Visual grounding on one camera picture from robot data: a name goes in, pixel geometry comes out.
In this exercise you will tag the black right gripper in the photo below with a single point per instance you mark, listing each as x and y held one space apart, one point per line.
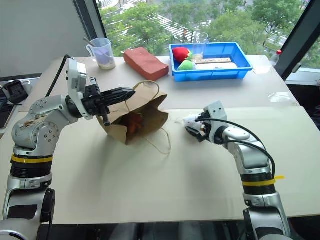
205 130

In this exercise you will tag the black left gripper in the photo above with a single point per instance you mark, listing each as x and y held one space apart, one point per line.
93 100

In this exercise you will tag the white plush toy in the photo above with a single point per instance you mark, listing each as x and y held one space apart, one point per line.
188 121

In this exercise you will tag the brown paper bag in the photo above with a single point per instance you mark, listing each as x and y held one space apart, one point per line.
150 112

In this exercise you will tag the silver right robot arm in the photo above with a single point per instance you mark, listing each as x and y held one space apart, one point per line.
252 160

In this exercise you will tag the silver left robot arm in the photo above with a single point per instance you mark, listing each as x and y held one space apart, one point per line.
32 130

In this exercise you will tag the orange plush toy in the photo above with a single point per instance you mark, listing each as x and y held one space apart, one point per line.
133 123

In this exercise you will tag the green plush toy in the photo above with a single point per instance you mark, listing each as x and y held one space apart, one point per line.
186 65

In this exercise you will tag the red strawberry plush toy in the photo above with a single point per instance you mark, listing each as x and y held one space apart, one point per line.
180 54

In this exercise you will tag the red brick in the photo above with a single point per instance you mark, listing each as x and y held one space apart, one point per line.
146 62

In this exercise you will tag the clear plastic measuring cup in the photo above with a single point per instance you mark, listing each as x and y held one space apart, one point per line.
103 55

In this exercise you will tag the blue plastic bin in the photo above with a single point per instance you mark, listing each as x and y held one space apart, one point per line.
212 73

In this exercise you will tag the white cylinder roll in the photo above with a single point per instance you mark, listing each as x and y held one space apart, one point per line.
217 66

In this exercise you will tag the stirring stick in cup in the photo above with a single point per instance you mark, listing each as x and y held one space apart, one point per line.
88 41

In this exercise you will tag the clear plastic wrapper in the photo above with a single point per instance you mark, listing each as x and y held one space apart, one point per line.
280 97

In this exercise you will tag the black power adapter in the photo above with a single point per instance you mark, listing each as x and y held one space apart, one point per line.
16 91

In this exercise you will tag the plastic bottle with red cap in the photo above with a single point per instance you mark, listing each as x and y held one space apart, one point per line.
276 58

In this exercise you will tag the dark keyboard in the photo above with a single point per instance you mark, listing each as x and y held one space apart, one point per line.
5 110

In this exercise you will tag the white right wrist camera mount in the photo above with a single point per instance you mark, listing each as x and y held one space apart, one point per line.
217 112

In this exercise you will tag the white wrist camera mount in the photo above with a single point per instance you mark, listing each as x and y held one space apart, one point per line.
78 80
217 112

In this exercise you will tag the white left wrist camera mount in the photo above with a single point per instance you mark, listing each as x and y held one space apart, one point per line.
78 80

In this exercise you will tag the dark window frame post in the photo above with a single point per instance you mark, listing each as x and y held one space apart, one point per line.
297 42
91 25

